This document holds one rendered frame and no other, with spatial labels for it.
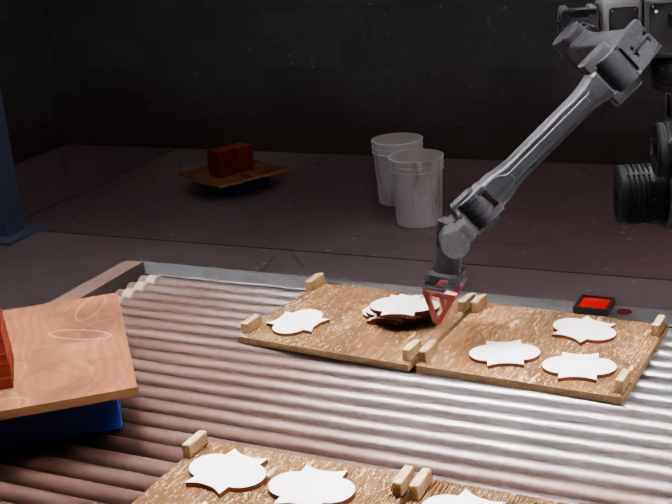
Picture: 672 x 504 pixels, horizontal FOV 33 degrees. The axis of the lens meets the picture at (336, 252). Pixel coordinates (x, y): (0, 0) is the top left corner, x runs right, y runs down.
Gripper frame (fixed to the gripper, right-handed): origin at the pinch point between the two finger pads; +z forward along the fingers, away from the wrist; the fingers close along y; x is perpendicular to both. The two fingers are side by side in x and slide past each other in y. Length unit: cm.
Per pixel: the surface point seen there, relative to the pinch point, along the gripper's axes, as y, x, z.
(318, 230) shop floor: 354, 129, 80
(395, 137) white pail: 420, 105, 34
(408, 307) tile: 6.4, 8.2, 2.0
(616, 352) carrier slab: -2.1, -35.4, 1.3
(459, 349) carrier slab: -4.0, -5.1, 5.7
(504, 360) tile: -10.0, -14.8, 4.1
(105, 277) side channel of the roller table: 26, 89, 14
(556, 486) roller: -50, -29, 9
